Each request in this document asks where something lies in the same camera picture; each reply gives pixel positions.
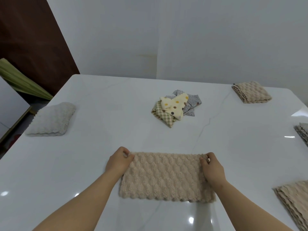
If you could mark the beige textured towel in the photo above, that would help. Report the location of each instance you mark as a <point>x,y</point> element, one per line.
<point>166,178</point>
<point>252,92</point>
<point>296,202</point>

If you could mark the person's right hand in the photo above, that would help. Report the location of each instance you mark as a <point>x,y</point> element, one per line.
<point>214,170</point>

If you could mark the grey fluffy towel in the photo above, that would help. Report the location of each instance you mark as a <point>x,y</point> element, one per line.
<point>302,133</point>
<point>51,119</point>

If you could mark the person's left forearm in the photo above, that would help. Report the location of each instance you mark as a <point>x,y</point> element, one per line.
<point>79,206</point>

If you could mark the yellow polka dot cloth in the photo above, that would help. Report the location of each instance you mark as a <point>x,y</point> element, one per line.
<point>175,105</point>

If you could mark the green checked cloth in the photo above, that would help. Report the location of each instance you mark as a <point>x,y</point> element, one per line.
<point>163,116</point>

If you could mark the dark brown wooden door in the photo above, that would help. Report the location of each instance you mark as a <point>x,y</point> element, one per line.
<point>31,40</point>

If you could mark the white cabinet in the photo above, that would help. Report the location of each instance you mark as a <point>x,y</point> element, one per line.
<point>10,105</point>

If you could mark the grey floral cloth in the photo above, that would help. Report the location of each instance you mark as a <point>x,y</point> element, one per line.
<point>193,103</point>

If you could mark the white marble table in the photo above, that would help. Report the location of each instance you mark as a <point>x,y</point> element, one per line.
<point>108,117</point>

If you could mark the person's right forearm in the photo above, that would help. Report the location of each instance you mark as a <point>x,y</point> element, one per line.
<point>250,211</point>

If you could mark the person's left hand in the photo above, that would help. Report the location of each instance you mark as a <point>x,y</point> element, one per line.
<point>118,162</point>

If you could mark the green folded umbrella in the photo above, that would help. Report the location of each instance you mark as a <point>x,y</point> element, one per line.
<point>24,81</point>

